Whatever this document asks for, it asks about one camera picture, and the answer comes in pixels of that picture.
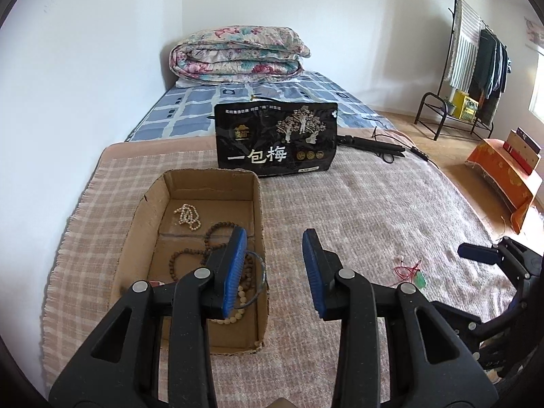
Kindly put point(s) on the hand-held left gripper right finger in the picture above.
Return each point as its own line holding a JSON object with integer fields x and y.
{"x": 314, "y": 276}

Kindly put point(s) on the red book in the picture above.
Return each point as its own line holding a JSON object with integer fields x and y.
{"x": 516, "y": 159}

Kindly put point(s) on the dark green hanging jacket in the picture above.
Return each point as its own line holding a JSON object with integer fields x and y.
{"x": 484, "y": 63}

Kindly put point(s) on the blue denim hanging garment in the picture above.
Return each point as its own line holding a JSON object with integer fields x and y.
{"x": 499, "y": 68}

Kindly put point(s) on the orange cloth covered table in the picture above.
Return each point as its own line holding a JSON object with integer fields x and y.
{"x": 497, "y": 174}

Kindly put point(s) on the black folded tripod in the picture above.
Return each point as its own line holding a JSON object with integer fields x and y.
{"x": 374, "y": 144}

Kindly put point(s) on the black snack bag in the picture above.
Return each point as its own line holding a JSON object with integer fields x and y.
{"x": 276, "y": 136}

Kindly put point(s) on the window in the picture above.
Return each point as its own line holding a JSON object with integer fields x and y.
{"x": 537, "y": 89}

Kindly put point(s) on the black hanging garment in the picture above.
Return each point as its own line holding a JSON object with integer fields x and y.
{"x": 508, "y": 68}

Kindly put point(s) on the striped towel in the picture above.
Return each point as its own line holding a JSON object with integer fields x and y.
{"x": 465, "y": 51}

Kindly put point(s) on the pink plaid blanket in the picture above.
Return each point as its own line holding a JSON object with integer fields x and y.
{"x": 361, "y": 204}

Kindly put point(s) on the purple bangle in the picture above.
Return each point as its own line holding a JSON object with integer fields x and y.
{"x": 264, "y": 272}

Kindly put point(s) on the folded floral quilt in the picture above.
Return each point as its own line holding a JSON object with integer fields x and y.
{"x": 238, "y": 55}

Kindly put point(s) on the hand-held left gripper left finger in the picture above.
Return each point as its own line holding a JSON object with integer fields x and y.
{"x": 236, "y": 272}

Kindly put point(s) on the blue checked bed sheet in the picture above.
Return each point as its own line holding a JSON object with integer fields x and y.
{"x": 191, "y": 110}

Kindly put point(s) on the brown cardboard box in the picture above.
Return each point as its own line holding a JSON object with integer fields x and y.
{"x": 527, "y": 148}

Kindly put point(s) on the yellow box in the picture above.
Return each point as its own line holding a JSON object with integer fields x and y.
{"x": 465, "y": 104}

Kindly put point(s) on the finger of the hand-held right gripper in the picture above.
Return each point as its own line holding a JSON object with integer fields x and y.
{"x": 469, "y": 326}
{"x": 478, "y": 253}

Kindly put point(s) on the black metal clothes rack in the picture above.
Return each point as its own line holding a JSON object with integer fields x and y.
{"x": 425, "y": 106}

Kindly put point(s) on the small green pot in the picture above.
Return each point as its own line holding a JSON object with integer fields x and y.
{"x": 447, "y": 104}

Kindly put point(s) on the floral wall hanging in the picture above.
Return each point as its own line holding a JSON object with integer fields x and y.
{"x": 535, "y": 32}

